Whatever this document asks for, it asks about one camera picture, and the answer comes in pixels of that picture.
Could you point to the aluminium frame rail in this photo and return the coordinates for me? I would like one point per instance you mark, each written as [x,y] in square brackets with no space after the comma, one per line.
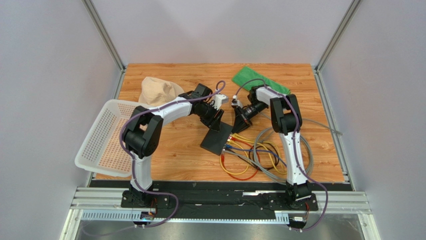
[103,204]

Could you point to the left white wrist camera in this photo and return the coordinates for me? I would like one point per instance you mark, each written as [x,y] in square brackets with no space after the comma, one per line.
[218,100]

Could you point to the beige cloth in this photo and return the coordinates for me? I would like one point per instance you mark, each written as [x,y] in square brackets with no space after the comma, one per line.
[156,92]

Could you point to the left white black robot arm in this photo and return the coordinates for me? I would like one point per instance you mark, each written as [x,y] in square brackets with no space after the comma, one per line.
[140,135]

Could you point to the green cloth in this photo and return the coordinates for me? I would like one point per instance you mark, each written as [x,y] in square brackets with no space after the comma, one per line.
[248,78]

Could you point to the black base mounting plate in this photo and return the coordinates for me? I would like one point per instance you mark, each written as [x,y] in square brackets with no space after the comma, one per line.
[220,200]

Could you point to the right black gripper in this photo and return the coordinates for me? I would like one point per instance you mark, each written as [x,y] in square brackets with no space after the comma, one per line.
[243,116]

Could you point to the white plastic basket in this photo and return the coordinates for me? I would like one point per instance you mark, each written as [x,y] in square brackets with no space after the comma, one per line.
[101,151]

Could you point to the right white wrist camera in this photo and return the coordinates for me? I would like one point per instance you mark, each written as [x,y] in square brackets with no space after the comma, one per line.
[235,102]

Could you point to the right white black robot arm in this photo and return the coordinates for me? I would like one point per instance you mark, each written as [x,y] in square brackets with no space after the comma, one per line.
[286,120]

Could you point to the black network switch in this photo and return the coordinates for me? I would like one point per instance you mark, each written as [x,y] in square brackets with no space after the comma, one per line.
[215,141]

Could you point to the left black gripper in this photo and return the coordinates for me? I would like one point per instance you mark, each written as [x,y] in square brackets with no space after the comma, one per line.
[214,124]

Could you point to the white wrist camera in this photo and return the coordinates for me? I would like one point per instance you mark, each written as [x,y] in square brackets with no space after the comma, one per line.
[235,102]
[218,100]

